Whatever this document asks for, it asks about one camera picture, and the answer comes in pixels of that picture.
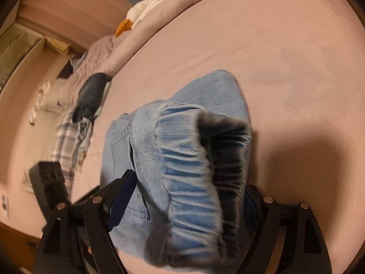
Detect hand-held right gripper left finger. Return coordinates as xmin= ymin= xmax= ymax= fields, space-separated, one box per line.
xmin=34 ymin=169 xmax=138 ymax=274

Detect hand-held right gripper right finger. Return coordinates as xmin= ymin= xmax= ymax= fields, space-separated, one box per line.
xmin=239 ymin=184 xmax=332 ymax=274

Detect light blue denim pants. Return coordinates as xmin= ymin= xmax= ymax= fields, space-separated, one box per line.
xmin=101 ymin=68 xmax=253 ymax=270

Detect plaid cloth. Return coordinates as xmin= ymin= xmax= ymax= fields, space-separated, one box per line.
xmin=50 ymin=109 xmax=94 ymax=198

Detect white crumpled item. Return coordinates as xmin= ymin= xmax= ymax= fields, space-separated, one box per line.
xmin=29 ymin=81 xmax=63 ymax=126

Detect dark navy garment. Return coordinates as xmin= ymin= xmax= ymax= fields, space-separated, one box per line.
xmin=72 ymin=73 xmax=108 ymax=123

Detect pink quilt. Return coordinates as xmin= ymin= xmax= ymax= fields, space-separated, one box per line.
xmin=57 ymin=0 xmax=229 ymax=106

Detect pink bed sheet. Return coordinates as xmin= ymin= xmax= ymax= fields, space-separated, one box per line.
xmin=70 ymin=0 xmax=365 ymax=274

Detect white and orange plush toy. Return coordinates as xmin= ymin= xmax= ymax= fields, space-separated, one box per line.
xmin=115 ymin=0 xmax=183 ymax=36

